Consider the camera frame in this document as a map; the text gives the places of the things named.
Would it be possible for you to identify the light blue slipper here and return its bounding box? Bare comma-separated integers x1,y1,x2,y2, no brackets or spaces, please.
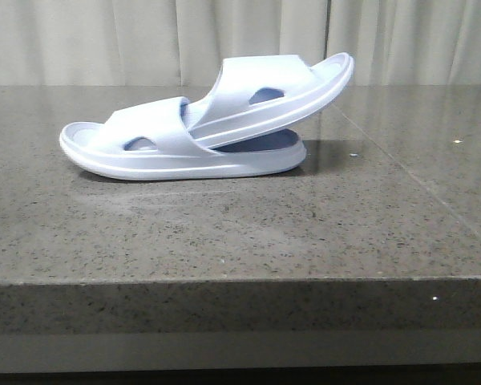
59,97,306,180
180,52,354,148

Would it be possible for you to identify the beige curtain backdrop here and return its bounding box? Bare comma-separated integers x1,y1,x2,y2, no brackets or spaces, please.
0,1,481,86

